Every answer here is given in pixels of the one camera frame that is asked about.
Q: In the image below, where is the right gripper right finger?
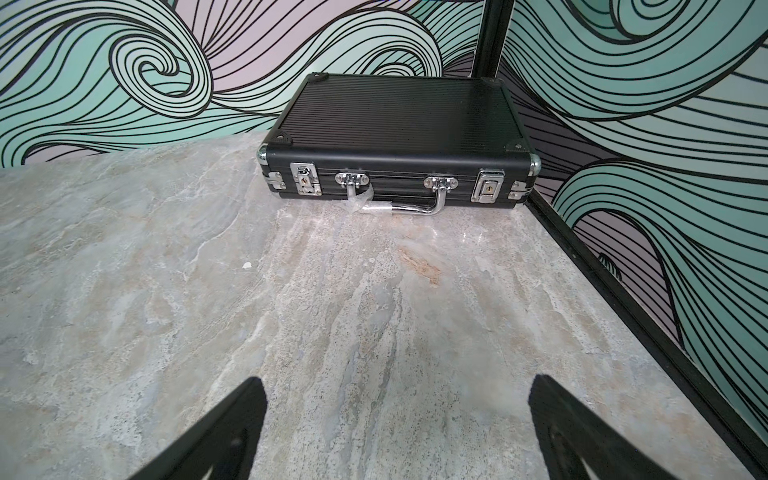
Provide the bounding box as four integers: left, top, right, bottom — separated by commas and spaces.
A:
528, 374, 674, 479

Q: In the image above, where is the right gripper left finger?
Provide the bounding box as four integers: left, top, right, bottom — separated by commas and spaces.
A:
132, 377, 268, 479

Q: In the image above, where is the black hard case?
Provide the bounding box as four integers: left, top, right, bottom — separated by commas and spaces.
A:
257, 72, 542, 216

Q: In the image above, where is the black right corner post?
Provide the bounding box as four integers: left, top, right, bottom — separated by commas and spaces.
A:
470, 0, 515, 78

